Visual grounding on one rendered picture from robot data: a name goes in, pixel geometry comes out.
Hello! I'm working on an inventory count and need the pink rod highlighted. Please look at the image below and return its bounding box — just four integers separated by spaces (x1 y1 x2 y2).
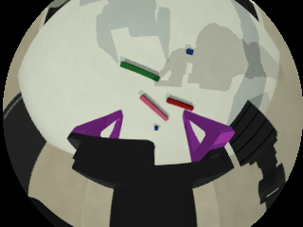
139 95 169 121

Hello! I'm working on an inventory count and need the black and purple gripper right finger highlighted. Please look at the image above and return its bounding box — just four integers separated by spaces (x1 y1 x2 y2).
183 110 235 162

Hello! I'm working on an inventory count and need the green rod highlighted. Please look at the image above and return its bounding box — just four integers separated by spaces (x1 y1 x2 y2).
120 61 160 82

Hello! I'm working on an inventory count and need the dark red rod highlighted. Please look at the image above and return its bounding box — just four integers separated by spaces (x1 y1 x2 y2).
167 97 194 111

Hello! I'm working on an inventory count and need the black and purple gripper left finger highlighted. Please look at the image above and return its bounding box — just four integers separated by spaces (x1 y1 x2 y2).
71 110 123 138

